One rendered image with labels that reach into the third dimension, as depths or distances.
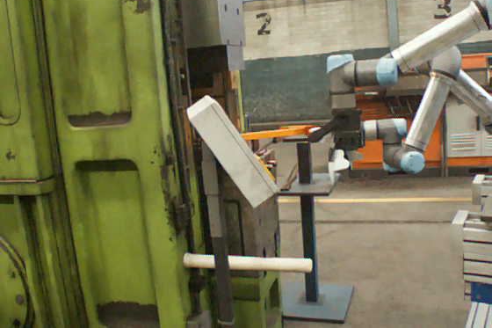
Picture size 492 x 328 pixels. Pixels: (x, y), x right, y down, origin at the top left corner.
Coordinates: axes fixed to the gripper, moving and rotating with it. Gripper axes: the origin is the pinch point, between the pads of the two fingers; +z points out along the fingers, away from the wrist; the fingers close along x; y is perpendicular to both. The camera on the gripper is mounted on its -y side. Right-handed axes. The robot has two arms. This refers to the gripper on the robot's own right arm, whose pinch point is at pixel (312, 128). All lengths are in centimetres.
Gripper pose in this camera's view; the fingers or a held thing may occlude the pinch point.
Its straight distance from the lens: 187.3
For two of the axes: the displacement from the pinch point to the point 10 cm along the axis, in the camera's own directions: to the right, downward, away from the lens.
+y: 1.1, 9.8, 1.6
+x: 3.1, -1.9, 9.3
